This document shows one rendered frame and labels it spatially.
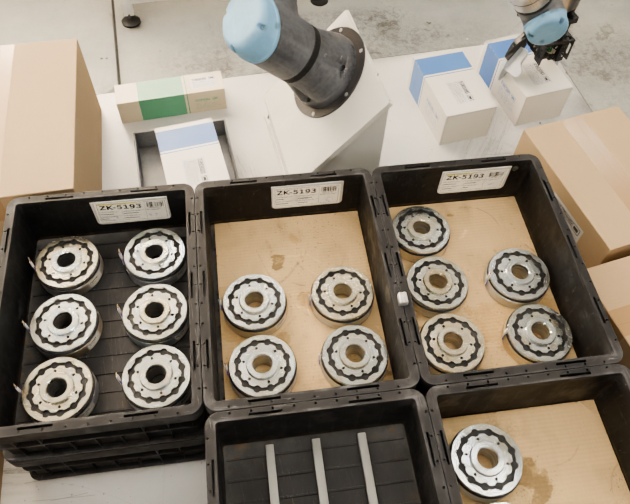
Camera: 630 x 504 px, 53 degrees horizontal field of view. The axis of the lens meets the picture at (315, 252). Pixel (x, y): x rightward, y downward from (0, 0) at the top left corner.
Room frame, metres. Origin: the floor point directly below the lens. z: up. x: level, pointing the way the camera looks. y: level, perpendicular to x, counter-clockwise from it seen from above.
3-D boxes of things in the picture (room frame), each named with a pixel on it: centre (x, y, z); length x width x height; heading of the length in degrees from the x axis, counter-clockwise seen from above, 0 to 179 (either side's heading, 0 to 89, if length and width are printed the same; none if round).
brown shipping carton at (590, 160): (0.81, -0.56, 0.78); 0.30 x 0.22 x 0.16; 22
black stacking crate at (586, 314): (0.56, -0.27, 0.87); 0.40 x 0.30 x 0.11; 10
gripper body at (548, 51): (1.16, -0.48, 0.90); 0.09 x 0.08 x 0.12; 21
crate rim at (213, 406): (0.50, 0.03, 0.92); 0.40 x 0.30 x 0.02; 10
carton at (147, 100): (1.08, 0.35, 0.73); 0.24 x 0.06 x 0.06; 106
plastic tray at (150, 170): (0.85, 0.27, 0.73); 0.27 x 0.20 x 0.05; 16
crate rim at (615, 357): (0.56, -0.27, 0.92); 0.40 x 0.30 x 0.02; 10
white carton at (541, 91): (1.19, -0.47, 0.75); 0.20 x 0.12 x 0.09; 21
